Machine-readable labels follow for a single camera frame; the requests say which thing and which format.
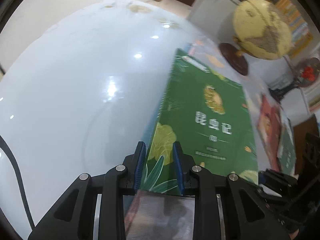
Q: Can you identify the olive green book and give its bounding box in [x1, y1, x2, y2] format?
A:
[277, 109, 296, 176]

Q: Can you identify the black cable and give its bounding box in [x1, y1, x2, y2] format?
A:
[0, 134, 36, 230]

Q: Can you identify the yellow desk globe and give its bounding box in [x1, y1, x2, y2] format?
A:
[219, 0, 292, 76]

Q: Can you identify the dark red nursery rhyme book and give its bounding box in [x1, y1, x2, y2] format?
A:
[257, 94, 282, 172]

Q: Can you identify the green insect book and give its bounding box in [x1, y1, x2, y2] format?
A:
[123, 48, 259, 240]

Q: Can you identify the red flower round fan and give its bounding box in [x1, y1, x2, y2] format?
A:
[296, 57, 319, 88]

